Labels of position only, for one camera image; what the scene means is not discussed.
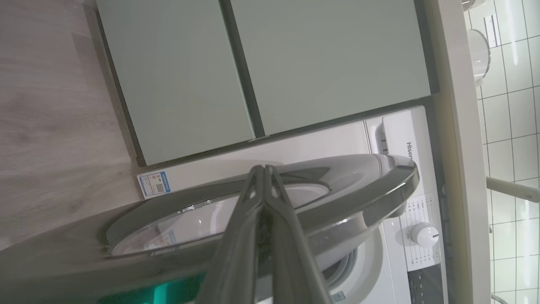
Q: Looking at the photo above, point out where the white front-load washing machine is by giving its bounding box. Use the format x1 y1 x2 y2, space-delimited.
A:
137 106 448 304

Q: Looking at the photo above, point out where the white plastic dial knob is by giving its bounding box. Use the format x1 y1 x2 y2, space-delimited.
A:
410 223 440 248

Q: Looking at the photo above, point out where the white rod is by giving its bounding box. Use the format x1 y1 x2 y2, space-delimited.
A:
485 176 540 204

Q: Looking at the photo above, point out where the cream countertop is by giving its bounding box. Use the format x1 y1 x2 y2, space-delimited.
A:
424 0 492 304

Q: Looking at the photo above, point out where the pale green cabinet door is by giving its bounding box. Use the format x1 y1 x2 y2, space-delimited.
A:
96 0 256 166

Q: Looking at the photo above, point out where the round dark washing machine door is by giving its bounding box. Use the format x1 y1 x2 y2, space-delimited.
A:
0 153 421 304

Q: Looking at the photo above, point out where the white wall socket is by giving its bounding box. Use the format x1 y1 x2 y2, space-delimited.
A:
484 14 502 48

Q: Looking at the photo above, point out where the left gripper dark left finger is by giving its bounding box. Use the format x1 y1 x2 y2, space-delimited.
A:
196 166 266 304

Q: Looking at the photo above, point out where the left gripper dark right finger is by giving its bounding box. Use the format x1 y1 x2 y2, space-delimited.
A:
266 166 334 304

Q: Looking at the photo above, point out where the blue white energy label sticker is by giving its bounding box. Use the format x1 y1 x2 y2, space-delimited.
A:
137 170 172 199

